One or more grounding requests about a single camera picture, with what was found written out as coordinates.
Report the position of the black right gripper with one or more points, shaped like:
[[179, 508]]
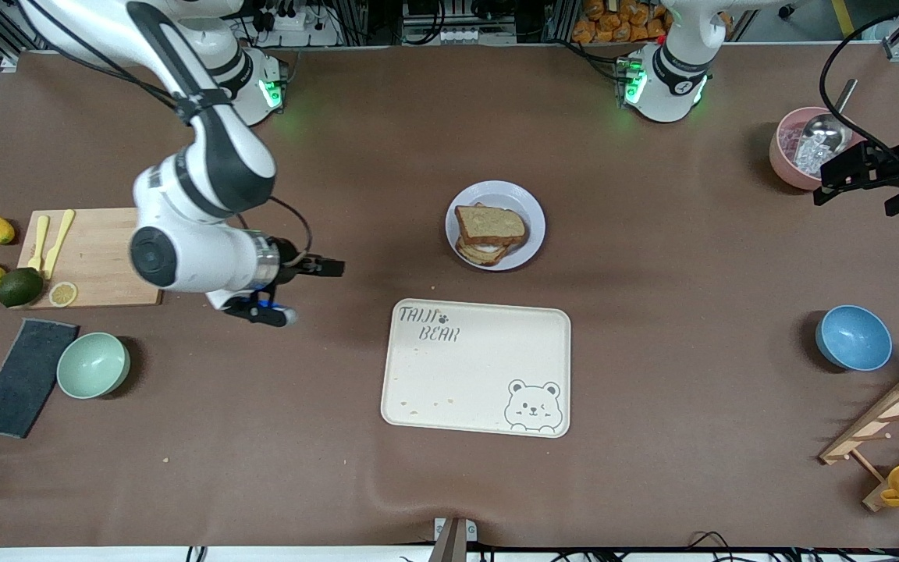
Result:
[[289, 261]]

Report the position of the brown toast bread slice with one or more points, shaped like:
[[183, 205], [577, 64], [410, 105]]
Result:
[[488, 257], [490, 225]]

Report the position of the white round plate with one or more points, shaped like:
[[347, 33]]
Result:
[[527, 199]]

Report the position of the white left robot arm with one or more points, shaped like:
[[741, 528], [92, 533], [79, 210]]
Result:
[[664, 78]]

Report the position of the crumpled silver foil pieces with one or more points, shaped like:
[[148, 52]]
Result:
[[807, 162]]

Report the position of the metal scoop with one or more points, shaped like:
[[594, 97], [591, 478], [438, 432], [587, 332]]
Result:
[[824, 133]]

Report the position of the pink bowl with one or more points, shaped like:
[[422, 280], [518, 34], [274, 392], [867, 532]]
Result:
[[781, 164]]

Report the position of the blue bowl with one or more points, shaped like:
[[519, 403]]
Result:
[[855, 339]]

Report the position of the toy fried egg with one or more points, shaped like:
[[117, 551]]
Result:
[[487, 247]]

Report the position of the cream bear print tray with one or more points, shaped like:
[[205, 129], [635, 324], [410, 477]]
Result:
[[473, 375]]

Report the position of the wooden cutting board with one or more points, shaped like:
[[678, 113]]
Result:
[[98, 250]]

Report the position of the wooden dish rack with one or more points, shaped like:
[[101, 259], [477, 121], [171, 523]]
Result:
[[886, 414]]

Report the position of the white power strip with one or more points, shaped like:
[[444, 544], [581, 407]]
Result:
[[293, 23]]

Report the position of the pale green bowl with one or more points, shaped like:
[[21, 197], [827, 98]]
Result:
[[93, 365]]

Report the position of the toy lemon slice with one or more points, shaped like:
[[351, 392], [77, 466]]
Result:
[[63, 294]]

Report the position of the yellow plastic knife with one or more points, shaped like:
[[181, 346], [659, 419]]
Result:
[[58, 246]]

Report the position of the yellow plastic fork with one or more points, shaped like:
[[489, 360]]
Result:
[[39, 242]]

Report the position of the green avocado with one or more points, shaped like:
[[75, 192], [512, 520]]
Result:
[[20, 287]]

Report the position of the orange snack bag pile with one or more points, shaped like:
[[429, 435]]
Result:
[[613, 19]]

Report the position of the dark grey cloth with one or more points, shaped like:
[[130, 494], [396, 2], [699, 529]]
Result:
[[24, 378]]

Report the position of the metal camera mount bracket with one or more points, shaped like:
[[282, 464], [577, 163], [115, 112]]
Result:
[[453, 538]]

